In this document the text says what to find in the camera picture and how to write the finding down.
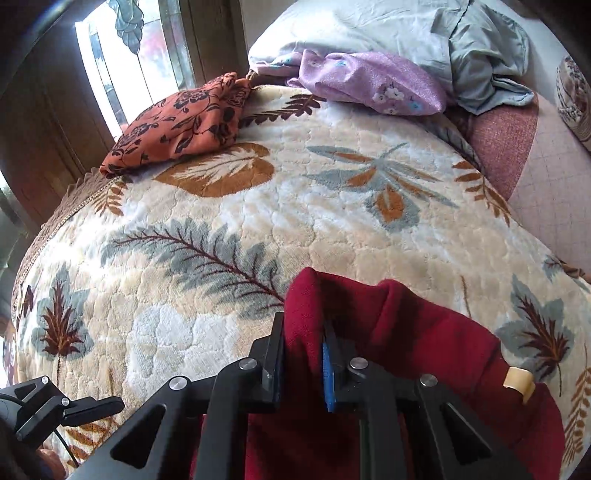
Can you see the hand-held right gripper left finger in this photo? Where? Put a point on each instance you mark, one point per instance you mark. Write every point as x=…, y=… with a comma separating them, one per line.
x=273, y=369

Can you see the orange black floral cloth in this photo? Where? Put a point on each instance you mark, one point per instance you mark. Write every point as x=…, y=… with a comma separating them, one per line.
x=184, y=124

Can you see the dark wooden cabinet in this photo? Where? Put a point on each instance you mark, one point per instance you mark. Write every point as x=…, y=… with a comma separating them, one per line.
x=41, y=129

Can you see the pink quilted bed sheet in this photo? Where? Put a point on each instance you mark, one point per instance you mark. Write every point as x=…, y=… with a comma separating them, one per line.
x=545, y=175

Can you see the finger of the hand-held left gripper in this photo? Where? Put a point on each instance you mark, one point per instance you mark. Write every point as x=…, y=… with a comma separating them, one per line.
x=87, y=408

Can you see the striped floral pillow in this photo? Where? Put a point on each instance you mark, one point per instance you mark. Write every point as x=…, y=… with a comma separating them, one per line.
x=577, y=101

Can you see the window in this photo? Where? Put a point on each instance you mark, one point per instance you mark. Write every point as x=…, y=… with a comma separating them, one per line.
x=134, y=78

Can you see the white pillow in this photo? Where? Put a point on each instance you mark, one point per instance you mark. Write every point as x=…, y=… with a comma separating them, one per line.
x=360, y=27

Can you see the leaf print plush blanket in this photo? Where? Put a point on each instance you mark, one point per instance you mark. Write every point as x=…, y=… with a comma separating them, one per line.
x=277, y=207

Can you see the brown fringed bedspread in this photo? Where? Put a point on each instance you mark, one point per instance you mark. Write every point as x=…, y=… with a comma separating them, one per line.
x=60, y=207

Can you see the purple floral cloth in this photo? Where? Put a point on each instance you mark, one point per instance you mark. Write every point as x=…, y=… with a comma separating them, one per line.
x=369, y=74

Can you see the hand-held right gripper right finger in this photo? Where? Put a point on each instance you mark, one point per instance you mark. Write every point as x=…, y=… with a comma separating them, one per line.
x=328, y=383

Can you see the grey green cloth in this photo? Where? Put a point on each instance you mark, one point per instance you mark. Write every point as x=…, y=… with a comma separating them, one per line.
x=485, y=50

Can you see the dark red garment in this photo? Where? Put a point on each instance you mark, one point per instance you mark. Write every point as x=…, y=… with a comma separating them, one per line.
x=415, y=332

